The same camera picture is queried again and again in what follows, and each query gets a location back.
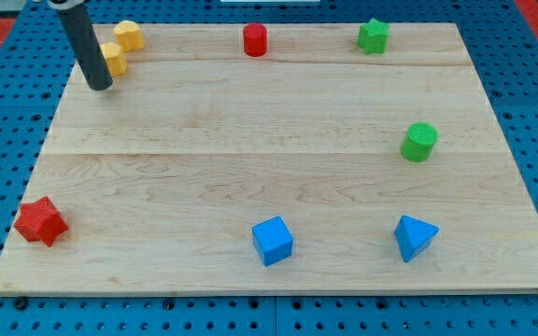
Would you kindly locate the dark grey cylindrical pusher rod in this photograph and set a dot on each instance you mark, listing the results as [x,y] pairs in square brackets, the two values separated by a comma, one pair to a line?
[81,36]

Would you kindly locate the red star block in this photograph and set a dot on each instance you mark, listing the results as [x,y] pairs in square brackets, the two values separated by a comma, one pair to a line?
[40,221]

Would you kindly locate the green star block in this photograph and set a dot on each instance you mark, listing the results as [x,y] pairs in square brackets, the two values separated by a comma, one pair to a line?
[373,36]

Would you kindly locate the yellow heart block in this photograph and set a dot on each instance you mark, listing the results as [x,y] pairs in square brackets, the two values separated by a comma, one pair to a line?
[129,35]

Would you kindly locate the yellow hexagon block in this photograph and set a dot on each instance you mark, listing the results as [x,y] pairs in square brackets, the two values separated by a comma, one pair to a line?
[115,59]

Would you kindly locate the red cylinder block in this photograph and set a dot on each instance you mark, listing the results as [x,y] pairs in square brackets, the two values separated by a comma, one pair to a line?
[255,39]

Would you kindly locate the light wooden board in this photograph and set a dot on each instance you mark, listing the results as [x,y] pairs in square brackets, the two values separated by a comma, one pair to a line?
[161,177]

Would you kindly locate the blue cube block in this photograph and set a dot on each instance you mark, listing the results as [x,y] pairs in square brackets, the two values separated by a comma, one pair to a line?
[272,240]

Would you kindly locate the green cylinder block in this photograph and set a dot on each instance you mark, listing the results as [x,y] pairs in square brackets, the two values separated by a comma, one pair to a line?
[419,141]

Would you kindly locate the blue triangle block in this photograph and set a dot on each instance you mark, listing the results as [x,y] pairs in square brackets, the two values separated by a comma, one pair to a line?
[414,236]

